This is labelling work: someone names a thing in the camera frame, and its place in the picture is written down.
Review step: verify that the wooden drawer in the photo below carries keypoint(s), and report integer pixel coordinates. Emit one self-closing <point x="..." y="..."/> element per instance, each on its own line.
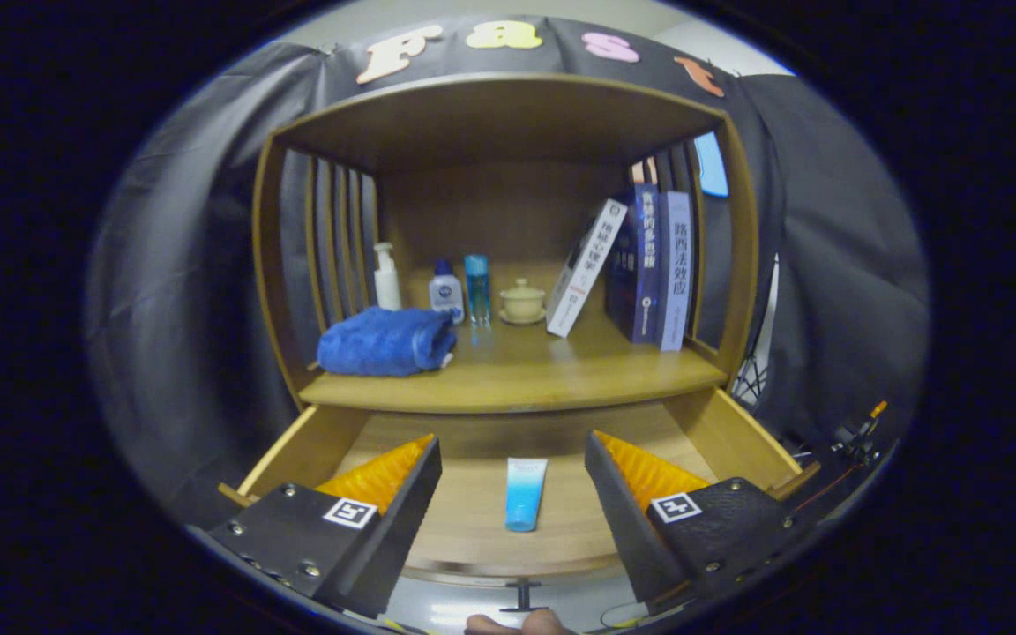
<point x="473" y="494"/>

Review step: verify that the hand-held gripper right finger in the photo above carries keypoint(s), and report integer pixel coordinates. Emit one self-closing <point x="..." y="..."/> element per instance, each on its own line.
<point x="627" y="520"/>

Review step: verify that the white book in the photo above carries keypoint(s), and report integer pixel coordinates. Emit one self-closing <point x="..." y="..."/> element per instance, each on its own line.
<point x="587" y="265"/>

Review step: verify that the blue and white tube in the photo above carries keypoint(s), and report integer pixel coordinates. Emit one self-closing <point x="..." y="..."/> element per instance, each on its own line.
<point x="526" y="494"/>

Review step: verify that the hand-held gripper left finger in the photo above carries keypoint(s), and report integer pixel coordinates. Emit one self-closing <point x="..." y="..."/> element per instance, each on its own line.
<point x="393" y="529"/>

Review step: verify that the black drawer knob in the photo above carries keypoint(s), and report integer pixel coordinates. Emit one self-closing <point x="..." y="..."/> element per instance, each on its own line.
<point x="521" y="595"/>

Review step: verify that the blue folded towel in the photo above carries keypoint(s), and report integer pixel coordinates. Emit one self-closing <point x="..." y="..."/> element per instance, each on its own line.
<point x="384" y="344"/>

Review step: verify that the clear blue bottle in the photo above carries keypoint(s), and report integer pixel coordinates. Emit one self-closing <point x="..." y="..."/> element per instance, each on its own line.
<point x="476" y="287"/>

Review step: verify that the black tripod stand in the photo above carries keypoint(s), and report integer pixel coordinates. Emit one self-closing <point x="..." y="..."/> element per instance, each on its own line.
<point x="750" y="384"/>

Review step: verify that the dark blue book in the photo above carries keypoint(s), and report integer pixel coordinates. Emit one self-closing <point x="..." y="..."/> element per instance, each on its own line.
<point x="640" y="265"/>

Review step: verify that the white bottle with blue cap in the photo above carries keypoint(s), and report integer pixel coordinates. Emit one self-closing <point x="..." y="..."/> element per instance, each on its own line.
<point x="446" y="295"/>

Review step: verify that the black backdrop cloth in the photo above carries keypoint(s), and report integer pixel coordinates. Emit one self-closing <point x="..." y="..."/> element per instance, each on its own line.
<point x="190" y="265"/>

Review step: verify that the white pump bottle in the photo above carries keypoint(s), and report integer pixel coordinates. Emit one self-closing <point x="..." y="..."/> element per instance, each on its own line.
<point x="387" y="287"/>

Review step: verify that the pale lavender book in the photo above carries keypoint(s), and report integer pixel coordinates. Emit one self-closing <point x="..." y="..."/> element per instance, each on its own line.
<point x="676" y="273"/>

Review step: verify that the black device with orange tip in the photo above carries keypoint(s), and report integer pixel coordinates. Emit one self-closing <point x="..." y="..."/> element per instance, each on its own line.
<point x="852" y="437"/>

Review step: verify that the beige lidded teacup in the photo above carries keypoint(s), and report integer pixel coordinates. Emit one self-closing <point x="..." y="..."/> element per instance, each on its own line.
<point x="523" y="302"/>

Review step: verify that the wooden countertop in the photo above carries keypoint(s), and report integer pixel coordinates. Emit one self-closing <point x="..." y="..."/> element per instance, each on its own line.
<point x="543" y="370"/>

